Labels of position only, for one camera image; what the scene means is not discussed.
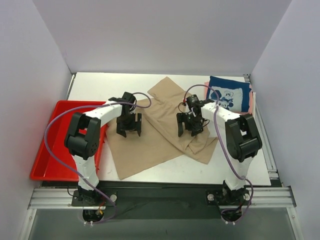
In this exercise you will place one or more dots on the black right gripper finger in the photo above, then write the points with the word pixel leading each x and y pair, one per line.
pixel 181 117
pixel 195 131

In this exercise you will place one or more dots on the folded blue printed t-shirt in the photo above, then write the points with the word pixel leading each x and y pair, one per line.
pixel 228 93

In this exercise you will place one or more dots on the folded pink t-shirt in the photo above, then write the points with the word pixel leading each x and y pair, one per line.
pixel 250 97

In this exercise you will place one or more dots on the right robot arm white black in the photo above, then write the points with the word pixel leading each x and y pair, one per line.
pixel 238 135

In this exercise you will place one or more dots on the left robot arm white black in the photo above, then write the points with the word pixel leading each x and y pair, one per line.
pixel 83 136

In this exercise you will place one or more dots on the beige t-shirt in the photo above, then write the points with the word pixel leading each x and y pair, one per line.
pixel 159 141

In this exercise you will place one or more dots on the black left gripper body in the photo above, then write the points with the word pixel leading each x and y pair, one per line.
pixel 128 124

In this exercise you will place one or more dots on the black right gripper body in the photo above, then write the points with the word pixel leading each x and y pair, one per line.
pixel 188 123

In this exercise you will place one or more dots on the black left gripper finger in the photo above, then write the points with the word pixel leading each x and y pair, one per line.
pixel 121 128
pixel 138 124

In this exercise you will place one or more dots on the aluminium frame rail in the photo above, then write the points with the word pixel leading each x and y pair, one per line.
pixel 260 197

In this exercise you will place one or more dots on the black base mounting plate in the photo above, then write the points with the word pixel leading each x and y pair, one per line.
pixel 163 211

